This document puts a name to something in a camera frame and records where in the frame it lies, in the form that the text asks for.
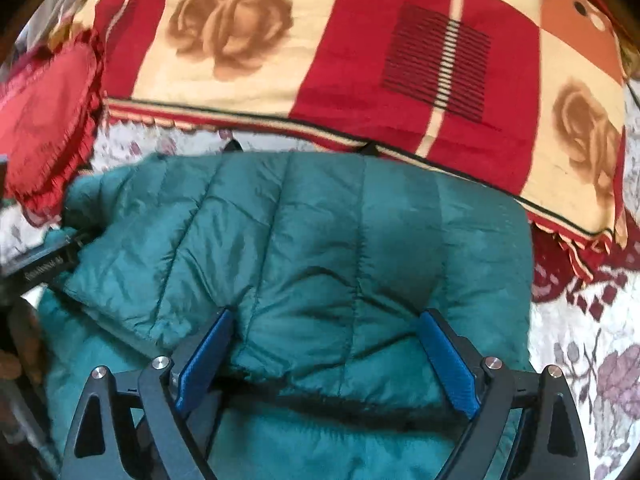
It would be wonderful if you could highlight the red heart-shaped pillow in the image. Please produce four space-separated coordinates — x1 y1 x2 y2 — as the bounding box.
1 29 104 226

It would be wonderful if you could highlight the red cream rose blanket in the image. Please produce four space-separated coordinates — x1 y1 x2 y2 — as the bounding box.
65 0 628 280

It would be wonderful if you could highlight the white maroon floral blanket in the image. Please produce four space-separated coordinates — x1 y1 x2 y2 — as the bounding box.
0 204 640 480

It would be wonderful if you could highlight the teal quilted jacket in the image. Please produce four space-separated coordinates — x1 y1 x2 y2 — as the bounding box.
38 152 533 479

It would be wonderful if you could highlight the white floral bed sheet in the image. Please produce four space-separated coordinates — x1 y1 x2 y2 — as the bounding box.
89 119 352 174

